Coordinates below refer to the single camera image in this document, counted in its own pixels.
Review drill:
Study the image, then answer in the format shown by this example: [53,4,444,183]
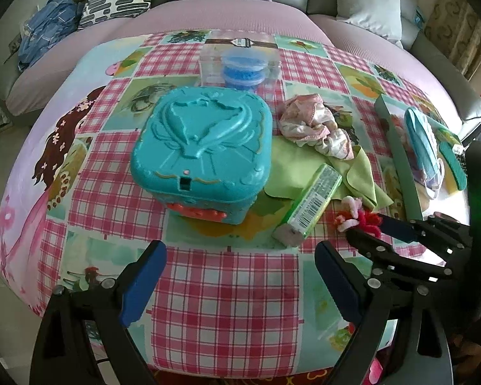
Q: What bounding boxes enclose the light grey cushion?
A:
[333,0,402,45]

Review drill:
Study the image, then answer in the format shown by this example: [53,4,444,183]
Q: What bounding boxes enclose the pink printed cloth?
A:
[278,93,354,159]

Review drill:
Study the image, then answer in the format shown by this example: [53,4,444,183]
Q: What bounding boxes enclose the floral beige curtain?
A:
[425,0,481,85]

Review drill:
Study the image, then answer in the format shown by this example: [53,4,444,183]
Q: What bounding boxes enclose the green scouring sponge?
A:
[437,126,468,191]

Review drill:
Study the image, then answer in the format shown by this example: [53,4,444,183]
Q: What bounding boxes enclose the pink sofa cover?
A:
[6,0,463,117]

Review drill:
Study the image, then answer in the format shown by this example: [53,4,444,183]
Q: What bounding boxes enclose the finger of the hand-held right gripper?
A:
[378,217,472,250]
[346,228,454,285]

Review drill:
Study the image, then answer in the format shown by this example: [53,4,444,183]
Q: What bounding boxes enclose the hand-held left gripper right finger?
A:
[314,241,454,385]

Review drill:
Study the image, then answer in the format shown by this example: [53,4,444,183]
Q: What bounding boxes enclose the red and pink pipe cleaner toy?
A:
[334,196,381,237]

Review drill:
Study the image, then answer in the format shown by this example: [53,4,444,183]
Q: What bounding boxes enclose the green box with toothbrush items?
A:
[375,95,471,219]

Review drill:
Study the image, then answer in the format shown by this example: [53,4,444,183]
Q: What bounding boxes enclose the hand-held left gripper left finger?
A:
[30,240,168,385]

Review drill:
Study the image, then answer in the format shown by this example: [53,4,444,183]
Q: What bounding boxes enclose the blue lidded jar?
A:
[223,68,263,89]
[220,50,265,71]

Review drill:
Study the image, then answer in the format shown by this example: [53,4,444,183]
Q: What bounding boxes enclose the blue clothes pile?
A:
[17,0,87,73]

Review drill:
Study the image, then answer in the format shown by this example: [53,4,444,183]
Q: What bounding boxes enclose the teal plastic box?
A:
[130,85,272,225]

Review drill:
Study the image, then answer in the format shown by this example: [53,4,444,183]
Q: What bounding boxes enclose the green cloth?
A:
[265,136,393,209]

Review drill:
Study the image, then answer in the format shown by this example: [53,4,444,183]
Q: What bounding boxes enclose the clear plastic box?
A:
[199,42,281,89]

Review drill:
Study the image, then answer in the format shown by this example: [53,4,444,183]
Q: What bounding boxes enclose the patchwork checkered tablecloth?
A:
[0,30,471,378]

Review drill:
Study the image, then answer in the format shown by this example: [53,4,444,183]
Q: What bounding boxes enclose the blue face mask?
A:
[404,107,445,199]

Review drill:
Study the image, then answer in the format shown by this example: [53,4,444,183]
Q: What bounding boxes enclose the green packet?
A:
[273,163,342,245]

